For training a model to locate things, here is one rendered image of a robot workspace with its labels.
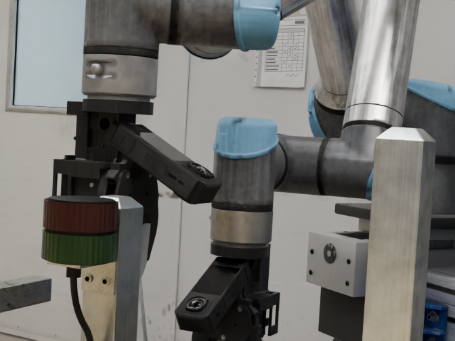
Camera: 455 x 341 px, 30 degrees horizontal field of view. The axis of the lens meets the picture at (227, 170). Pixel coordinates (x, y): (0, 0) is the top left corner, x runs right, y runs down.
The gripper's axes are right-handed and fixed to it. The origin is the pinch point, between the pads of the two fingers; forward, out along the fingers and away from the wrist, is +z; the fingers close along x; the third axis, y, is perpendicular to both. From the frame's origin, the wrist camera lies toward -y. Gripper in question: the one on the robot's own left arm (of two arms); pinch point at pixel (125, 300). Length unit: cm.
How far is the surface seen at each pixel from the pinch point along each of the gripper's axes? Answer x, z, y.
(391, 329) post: 12.4, -4.4, -31.1
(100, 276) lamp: 12.7, -4.9, -6.0
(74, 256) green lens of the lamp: 18.0, -7.3, -7.3
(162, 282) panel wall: -264, 57, 160
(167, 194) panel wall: -264, 15, 160
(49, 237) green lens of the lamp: 18.3, -8.5, -5.0
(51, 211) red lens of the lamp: 18.4, -10.6, -5.1
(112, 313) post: 12.4, -1.8, -7.2
